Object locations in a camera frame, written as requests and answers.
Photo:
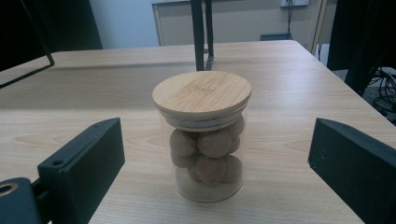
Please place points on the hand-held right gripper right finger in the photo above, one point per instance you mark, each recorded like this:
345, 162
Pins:
351, 165

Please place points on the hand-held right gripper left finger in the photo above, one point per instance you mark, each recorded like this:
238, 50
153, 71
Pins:
84, 161

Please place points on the clear glass jar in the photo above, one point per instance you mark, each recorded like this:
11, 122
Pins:
205, 189

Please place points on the round wooden jar lid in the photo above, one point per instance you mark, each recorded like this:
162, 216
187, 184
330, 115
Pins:
200, 93

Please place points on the dark curtain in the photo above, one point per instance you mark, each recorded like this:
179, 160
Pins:
59, 25
358, 37

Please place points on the pile of brown balls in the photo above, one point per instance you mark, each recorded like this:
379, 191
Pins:
211, 146

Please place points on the dark low box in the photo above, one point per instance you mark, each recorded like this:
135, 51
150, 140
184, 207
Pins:
275, 36

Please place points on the thin black metal frame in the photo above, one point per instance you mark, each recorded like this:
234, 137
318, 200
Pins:
46, 53

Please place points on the black metal stand post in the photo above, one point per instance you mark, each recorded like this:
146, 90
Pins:
198, 34

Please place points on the white wall socket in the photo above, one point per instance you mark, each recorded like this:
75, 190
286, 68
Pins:
294, 2

